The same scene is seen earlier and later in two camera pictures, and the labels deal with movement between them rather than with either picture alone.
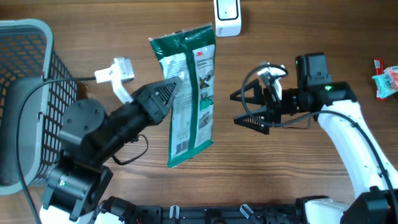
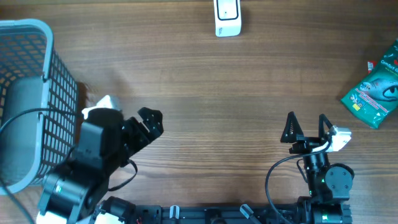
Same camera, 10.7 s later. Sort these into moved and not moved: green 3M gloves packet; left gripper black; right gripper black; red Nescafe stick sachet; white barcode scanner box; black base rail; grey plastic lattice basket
Moved: green 3M gloves packet; left gripper black; right gripper black; red Nescafe stick sachet
Not moved: grey plastic lattice basket; black base rail; white barcode scanner box
